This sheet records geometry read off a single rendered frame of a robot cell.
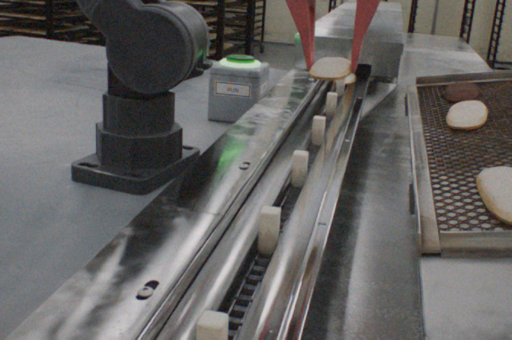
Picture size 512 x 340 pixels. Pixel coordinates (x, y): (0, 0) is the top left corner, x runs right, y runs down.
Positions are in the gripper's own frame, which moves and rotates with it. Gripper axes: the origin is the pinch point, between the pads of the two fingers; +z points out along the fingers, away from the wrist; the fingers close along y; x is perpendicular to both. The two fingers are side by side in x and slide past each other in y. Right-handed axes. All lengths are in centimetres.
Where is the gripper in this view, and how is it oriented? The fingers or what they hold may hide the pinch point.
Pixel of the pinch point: (331, 62)
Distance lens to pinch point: 58.4
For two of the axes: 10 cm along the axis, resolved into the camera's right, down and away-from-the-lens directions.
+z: -0.2, 9.6, 2.9
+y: 9.8, 0.8, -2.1
